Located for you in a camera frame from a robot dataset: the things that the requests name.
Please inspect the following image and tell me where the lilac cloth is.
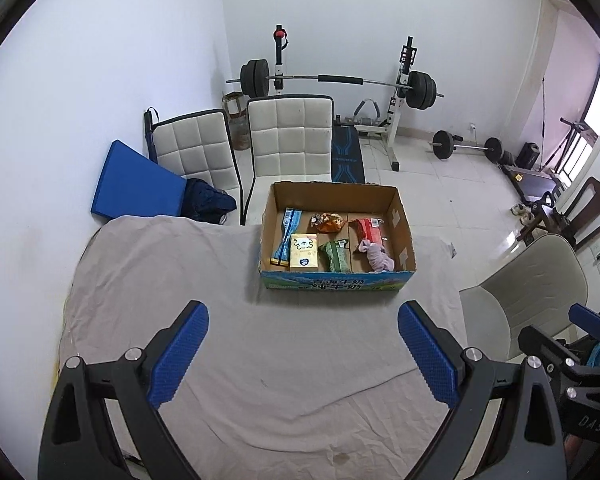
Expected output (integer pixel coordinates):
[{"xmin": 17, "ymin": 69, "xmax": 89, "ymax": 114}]
[{"xmin": 358, "ymin": 240, "xmax": 394, "ymax": 272}]

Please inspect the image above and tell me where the red snack packet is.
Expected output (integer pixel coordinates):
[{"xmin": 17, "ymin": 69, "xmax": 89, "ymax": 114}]
[{"xmin": 349, "ymin": 218, "xmax": 385, "ymax": 245}]

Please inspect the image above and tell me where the green snack packet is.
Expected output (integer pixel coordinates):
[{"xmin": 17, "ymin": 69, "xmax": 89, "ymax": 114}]
[{"xmin": 318, "ymin": 238, "xmax": 351, "ymax": 273}]

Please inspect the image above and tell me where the yellow tissue pack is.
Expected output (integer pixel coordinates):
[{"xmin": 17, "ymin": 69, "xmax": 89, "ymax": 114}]
[{"xmin": 289, "ymin": 233, "xmax": 318, "ymax": 272}]

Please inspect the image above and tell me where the orange snack packet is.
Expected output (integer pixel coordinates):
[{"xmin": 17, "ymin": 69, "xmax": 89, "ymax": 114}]
[{"xmin": 309, "ymin": 212, "xmax": 346, "ymax": 234}]

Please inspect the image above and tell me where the blue snack packet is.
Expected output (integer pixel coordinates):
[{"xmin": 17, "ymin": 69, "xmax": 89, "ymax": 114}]
[{"xmin": 270, "ymin": 208, "xmax": 302, "ymax": 266}]

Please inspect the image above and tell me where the grey shell chair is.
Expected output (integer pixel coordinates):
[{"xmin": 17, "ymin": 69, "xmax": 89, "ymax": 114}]
[{"xmin": 460, "ymin": 234, "xmax": 588, "ymax": 361}]

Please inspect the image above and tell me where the dark wooden chair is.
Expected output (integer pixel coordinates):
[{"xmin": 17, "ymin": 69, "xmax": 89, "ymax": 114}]
[{"xmin": 516, "ymin": 177, "xmax": 600, "ymax": 252}]

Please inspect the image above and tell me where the black treadmill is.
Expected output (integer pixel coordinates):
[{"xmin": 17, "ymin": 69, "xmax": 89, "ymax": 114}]
[{"xmin": 500, "ymin": 165, "xmax": 564, "ymax": 206}]

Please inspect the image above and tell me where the black speaker box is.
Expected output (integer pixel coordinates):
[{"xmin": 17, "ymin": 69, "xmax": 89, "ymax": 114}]
[{"xmin": 515, "ymin": 142, "xmax": 541, "ymax": 170}]

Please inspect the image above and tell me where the dark blue garment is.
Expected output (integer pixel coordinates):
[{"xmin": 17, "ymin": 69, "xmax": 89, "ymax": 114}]
[{"xmin": 181, "ymin": 178, "xmax": 237, "ymax": 224}]

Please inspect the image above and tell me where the blue foam mat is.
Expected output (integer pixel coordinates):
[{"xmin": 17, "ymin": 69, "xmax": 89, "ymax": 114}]
[{"xmin": 91, "ymin": 140, "xmax": 186, "ymax": 220}]

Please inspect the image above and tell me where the open cardboard box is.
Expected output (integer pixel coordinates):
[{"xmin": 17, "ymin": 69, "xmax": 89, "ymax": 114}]
[{"xmin": 259, "ymin": 181, "xmax": 416, "ymax": 292}]

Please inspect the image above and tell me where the floor barbell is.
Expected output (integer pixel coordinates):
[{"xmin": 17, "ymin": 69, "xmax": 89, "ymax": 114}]
[{"xmin": 430, "ymin": 130, "xmax": 504, "ymax": 164}]

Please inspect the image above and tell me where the white padded chair left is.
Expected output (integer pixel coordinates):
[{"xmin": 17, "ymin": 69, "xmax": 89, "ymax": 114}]
[{"xmin": 143, "ymin": 107, "xmax": 242, "ymax": 226}]

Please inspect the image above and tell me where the white padded chair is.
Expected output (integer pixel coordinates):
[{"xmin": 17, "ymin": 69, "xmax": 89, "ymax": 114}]
[
  {"xmin": 143, "ymin": 107, "xmax": 242, "ymax": 226},
  {"xmin": 246, "ymin": 94, "xmax": 334, "ymax": 224}
]

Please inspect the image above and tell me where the black weight bench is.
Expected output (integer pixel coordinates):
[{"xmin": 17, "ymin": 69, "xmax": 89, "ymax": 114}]
[{"xmin": 332, "ymin": 125, "xmax": 366, "ymax": 184}]

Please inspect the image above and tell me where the white bench press rack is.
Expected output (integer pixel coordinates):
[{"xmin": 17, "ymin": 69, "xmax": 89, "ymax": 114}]
[{"xmin": 273, "ymin": 24, "xmax": 417, "ymax": 172}]

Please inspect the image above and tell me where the white padded chair right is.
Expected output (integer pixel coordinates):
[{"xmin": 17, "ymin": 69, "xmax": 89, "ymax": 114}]
[{"xmin": 246, "ymin": 94, "xmax": 334, "ymax": 224}]

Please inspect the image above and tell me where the barbell on rack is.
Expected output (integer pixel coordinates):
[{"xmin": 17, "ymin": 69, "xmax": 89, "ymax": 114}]
[{"xmin": 226, "ymin": 58, "xmax": 444, "ymax": 110}]

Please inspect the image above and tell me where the brown gas cylinder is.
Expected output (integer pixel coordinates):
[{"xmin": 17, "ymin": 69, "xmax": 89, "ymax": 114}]
[{"xmin": 222, "ymin": 91, "xmax": 250, "ymax": 151}]

